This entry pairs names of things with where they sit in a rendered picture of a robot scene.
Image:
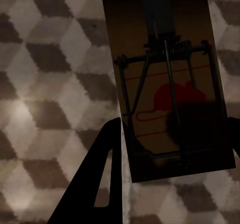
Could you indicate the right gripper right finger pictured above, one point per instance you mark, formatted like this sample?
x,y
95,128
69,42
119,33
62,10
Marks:
x,y
234,125

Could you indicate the mousetrap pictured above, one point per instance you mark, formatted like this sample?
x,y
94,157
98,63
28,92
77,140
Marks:
x,y
169,88

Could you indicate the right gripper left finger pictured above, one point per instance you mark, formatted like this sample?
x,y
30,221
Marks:
x,y
77,204

